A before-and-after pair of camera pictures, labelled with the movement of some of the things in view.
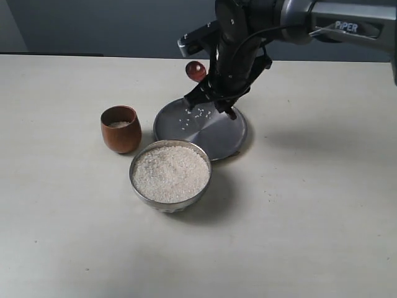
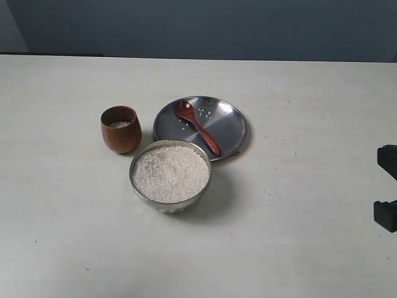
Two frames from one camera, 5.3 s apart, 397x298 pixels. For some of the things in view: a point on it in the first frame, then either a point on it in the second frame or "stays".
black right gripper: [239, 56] → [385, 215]
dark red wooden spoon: [196, 71] → [184, 108]
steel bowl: [169, 176] stays
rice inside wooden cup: [119, 124] stays
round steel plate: [218, 131] stays
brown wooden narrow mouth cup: [121, 128] stays
